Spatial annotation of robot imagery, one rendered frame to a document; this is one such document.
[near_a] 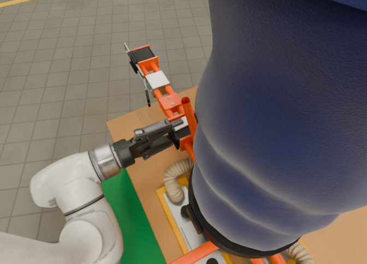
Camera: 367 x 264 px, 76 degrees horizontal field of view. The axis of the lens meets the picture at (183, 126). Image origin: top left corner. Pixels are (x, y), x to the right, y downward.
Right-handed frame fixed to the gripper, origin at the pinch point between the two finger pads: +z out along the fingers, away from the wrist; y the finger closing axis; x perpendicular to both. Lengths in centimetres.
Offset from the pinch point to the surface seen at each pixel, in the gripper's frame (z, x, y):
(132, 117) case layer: -5, -52, 53
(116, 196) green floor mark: -35, -36, 107
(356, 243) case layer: 52, 55, 53
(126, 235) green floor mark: -38, -8, 107
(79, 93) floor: -33, -145, 107
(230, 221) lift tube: -9.4, 30.8, -23.3
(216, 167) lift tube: -10.2, 26.7, -33.4
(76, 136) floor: -47, -99, 107
